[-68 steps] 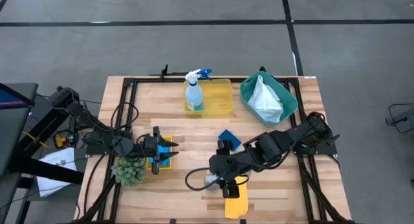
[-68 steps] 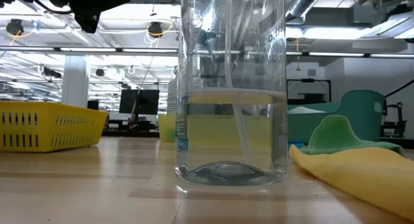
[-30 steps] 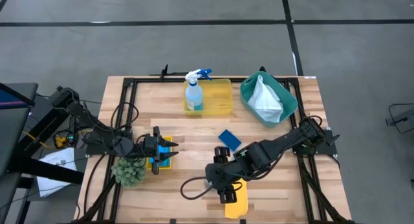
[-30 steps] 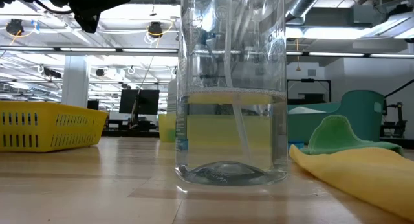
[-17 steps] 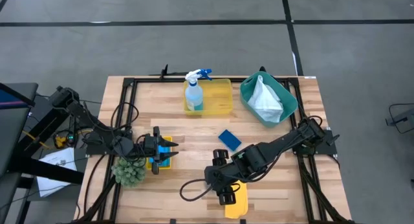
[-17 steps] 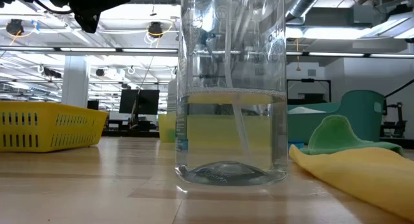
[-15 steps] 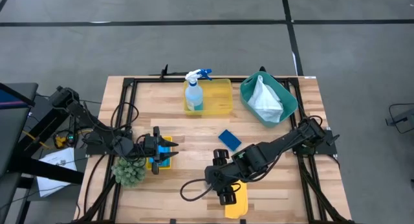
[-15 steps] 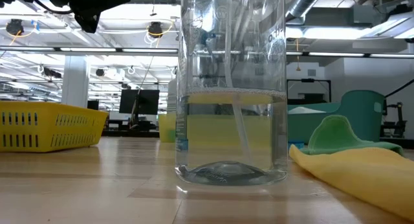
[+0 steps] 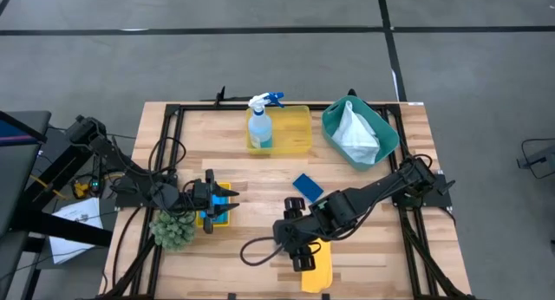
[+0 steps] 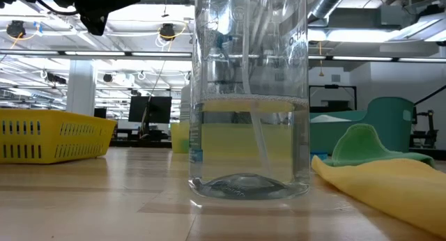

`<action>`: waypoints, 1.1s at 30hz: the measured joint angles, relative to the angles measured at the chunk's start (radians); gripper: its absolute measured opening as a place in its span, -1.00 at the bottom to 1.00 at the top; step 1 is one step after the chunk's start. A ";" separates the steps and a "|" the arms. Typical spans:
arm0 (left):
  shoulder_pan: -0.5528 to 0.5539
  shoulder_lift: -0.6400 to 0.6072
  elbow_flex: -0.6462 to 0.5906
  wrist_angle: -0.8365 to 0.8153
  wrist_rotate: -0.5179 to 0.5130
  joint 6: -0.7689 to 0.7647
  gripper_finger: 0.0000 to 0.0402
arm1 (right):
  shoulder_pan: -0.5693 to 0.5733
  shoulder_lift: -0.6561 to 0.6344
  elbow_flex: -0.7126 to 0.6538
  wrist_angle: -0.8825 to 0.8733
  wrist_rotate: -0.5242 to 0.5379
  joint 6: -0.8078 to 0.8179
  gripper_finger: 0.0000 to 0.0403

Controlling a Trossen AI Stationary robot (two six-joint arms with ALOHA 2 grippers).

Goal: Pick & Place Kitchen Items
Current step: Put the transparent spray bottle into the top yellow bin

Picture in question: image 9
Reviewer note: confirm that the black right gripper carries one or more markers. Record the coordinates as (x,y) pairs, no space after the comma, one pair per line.
(297,235)

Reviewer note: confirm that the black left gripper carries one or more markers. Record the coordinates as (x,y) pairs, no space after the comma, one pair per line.
(201,198)

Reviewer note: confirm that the blue-trigger spray bottle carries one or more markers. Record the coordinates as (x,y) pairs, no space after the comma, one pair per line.
(260,126)

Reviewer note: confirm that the white cloth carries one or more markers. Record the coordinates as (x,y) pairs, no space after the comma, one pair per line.
(355,135)

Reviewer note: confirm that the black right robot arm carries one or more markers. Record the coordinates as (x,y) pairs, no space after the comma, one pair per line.
(373,191)

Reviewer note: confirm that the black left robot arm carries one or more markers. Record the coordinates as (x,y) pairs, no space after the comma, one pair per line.
(108,150)

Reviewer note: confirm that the yellow slotted basket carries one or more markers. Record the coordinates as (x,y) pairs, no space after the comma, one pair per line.
(223,224)

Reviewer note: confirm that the dark blue sponge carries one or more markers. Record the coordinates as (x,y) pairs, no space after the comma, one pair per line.
(308,188)

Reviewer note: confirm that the yellow cloth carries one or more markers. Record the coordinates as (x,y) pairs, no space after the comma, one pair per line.
(318,278)

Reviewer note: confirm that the green artificial plant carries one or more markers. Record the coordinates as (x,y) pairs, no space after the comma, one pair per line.
(173,232)

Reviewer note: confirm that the yellow translucent tray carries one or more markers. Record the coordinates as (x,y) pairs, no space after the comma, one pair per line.
(290,131)

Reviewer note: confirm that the teal plastic bin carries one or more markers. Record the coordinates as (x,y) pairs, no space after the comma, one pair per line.
(386,135)

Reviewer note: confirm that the white paper sheets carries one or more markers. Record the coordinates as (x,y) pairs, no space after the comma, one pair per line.
(73,248)

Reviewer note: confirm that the dark side desk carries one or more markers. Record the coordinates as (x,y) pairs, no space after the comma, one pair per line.
(21,183)

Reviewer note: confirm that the dark floor stand base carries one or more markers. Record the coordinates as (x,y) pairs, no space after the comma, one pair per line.
(542,159)

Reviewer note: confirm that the black aluminium table frame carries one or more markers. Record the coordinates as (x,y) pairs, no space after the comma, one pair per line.
(208,107)

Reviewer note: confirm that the black frame bracket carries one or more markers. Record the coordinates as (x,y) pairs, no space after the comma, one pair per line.
(221,96)

